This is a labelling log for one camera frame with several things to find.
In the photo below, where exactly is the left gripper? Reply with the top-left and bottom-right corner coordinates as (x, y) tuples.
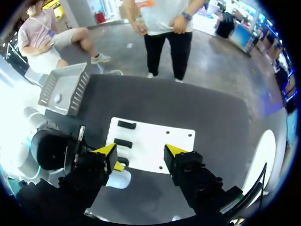
(30, 124), (129, 172)

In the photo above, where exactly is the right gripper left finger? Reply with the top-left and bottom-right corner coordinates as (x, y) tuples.
(57, 143), (119, 209)

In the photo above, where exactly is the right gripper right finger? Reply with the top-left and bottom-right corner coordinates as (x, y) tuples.
(163, 143), (224, 213)

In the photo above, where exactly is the white plate with black stands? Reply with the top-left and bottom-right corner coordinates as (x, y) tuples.
(105, 116), (196, 175)

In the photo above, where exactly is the grey slotted basket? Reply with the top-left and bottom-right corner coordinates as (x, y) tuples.
(37, 62), (89, 117)

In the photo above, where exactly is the person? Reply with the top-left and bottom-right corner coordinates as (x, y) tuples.
(123, 0), (206, 83)
(17, 0), (111, 74)

